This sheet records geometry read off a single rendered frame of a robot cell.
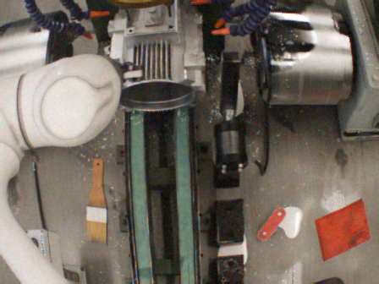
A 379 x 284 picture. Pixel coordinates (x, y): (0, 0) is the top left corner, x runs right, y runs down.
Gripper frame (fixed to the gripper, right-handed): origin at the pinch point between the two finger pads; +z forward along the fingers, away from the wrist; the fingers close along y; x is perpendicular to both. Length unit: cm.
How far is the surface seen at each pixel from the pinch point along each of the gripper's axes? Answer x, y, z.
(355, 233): 43, -54, 19
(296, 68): 1.3, -32.9, 6.7
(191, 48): -1.5, -13.3, 15.4
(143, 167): 22.3, -3.1, 18.7
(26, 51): -5.8, 20.9, 6.8
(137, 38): -4.7, -3.4, 9.9
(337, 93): 6.2, -42.8, 9.7
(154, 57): -0.4, -6.5, 11.3
